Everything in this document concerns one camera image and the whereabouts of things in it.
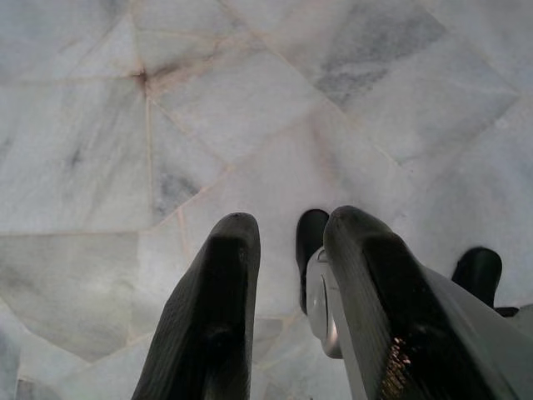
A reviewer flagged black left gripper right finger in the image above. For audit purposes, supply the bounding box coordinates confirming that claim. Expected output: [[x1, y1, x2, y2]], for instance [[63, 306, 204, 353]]
[[322, 205, 514, 400]]

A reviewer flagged black robot right foot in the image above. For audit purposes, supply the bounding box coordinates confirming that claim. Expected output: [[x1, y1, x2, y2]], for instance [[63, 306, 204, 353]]
[[451, 247, 520, 318]]

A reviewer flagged black robot foot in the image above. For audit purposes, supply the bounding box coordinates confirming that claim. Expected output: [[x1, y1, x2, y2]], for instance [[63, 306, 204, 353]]
[[295, 208, 331, 316], [451, 247, 520, 318]]

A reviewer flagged black robot left foot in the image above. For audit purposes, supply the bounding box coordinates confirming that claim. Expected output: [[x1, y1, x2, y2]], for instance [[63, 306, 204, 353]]
[[295, 208, 331, 316]]

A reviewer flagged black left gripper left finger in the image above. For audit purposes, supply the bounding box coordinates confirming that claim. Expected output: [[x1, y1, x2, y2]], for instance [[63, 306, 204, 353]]
[[131, 212, 262, 400]]

